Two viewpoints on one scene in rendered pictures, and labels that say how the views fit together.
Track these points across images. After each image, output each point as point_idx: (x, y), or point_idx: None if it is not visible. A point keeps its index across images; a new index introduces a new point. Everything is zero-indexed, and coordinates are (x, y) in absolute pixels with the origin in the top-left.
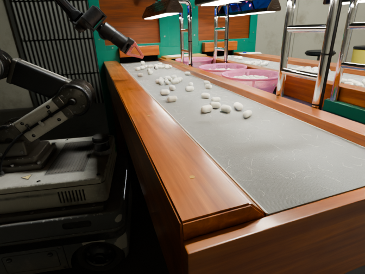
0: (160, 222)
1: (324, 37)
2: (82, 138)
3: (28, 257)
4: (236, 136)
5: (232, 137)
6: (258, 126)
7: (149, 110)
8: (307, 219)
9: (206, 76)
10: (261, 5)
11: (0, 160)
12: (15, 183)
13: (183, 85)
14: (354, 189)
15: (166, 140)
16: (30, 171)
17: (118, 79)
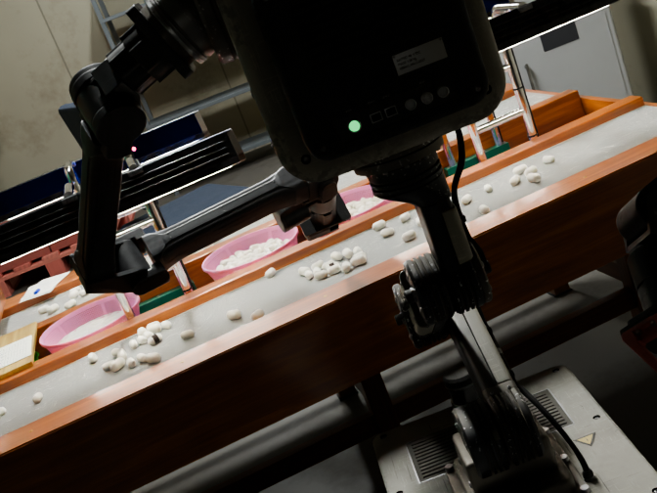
0: None
1: (513, 73)
2: (391, 471)
3: None
4: (608, 150)
5: (610, 151)
6: (577, 152)
7: (561, 185)
8: None
9: (342, 232)
10: (178, 135)
11: (574, 444)
12: (612, 439)
13: (375, 244)
14: None
15: (651, 146)
16: (564, 450)
17: (343, 291)
